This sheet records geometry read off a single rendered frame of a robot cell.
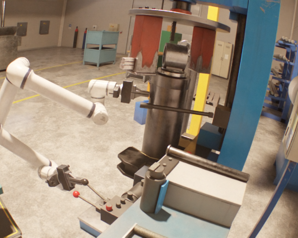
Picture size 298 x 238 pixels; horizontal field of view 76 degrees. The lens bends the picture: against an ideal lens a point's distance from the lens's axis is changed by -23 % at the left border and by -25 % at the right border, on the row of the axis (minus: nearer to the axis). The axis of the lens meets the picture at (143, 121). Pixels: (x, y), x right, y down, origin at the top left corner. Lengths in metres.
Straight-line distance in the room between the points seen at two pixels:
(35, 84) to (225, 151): 1.04
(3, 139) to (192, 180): 0.96
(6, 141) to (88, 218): 1.14
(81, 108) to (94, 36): 8.09
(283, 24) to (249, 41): 10.92
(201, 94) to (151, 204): 3.19
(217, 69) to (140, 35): 10.44
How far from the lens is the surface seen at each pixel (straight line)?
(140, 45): 1.16
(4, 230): 1.87
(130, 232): 0.82
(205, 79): 3.89
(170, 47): 1.27
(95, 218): 2.13
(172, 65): 1.28
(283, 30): 11.99
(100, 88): 1.38
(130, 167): 1.33
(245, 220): 2.72
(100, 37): 9.11
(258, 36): 1.14
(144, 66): 1.19
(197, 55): 1.39
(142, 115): 4.29
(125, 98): 1.38
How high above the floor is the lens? 1.71
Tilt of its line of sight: 22 degrees down
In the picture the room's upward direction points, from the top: 8 degrees clockwise
